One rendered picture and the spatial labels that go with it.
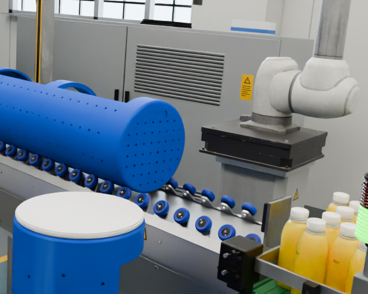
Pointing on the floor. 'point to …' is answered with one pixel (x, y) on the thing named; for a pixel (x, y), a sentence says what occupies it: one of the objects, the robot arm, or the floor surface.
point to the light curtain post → (44, 41)
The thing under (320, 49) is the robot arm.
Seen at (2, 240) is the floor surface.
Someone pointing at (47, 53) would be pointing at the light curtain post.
